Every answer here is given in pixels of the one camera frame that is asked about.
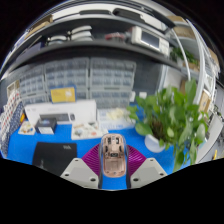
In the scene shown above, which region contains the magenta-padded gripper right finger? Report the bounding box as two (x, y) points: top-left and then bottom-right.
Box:
(125, 144), (169, 190)

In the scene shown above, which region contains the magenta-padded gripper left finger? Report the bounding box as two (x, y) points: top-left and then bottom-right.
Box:
(59, 143), (104, 190)

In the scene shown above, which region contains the black mouse pad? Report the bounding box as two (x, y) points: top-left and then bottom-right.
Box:
(32, 141), (78, 177)

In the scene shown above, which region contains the green plant in white pot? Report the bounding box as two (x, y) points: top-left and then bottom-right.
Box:
(126, 79), (210, 173)

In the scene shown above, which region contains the large white sticker sheet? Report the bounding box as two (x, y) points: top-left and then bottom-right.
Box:
(70, 120), (104, 141)

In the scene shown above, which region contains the small black product box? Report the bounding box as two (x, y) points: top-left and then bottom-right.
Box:
(34, 117), (58, 135)

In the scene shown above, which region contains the white and blue carton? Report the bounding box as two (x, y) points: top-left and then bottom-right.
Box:
(97, 108), (136, 131)

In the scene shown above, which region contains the long white keyboard box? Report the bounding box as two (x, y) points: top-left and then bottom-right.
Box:
(23, 99), (98, 127)

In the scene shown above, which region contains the crumpled cream tissue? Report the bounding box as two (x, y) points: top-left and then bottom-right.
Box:
(108, 108), (125, 121)

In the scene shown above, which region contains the small white sticker sheet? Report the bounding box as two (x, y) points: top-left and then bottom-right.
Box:
(17, 120), (37, 136)

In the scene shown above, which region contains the navy white-dotted cloth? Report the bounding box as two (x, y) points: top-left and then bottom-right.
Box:
(1, 109), (24, 158)

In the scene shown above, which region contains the yellow card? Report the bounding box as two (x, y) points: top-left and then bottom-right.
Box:
(49, 86), (77, 104)

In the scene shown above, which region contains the white red-blue patterned cloth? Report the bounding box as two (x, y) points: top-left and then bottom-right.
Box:
(0, 89), (21, 134)

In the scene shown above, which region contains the light wooden frame box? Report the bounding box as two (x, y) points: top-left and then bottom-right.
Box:
(6, 79), (21, 99)

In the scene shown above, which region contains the grey wall shelf unit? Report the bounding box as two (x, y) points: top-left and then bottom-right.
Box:
(0, 6), (188, 81)

